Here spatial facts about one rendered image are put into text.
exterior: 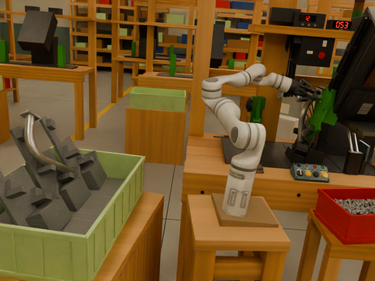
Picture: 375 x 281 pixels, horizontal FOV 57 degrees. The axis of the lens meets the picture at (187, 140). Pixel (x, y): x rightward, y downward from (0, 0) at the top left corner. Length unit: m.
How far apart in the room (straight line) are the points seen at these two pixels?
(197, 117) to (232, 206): 0.91
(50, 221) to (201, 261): 0.50
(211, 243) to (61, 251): 0.46
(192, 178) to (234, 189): 0.33
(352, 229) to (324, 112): 0.61
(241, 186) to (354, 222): 0.42
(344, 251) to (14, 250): 1.08
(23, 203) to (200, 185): 0.72
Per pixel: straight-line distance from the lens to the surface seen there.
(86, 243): 0.97
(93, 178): 1.42
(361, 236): 1.41
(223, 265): 1.24
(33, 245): 1.04
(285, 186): 1.56
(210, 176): 1.50
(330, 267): 1.44
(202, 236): 1.16
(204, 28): 1.97
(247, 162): 1.18
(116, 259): 1.15
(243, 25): 8.68
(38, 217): 1.14
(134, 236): 1.25
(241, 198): 1.22
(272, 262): 1.25
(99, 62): 11.48
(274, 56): 2.02
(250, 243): 1.18
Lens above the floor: 1.49
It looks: 18 degrees down
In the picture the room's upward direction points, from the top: 4 degrees clockwise
